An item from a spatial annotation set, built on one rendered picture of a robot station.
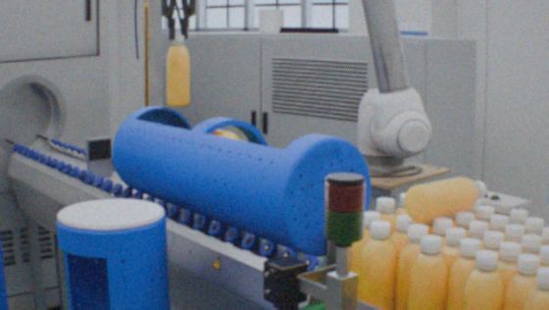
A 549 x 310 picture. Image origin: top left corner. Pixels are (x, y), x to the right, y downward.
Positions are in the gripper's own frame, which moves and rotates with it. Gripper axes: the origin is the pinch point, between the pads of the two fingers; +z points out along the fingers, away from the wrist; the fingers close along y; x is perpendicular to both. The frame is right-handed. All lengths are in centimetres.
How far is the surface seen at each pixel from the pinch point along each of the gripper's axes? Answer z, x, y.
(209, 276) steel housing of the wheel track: 64, 44, 18
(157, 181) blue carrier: 43, 18, 18
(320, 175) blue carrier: 33, 75, 8
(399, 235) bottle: 40, 106, 13
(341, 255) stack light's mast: 35, 119, 41
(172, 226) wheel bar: 56, 21, 16
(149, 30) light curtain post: 1, -67, -26
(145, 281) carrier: 60, 50, 40
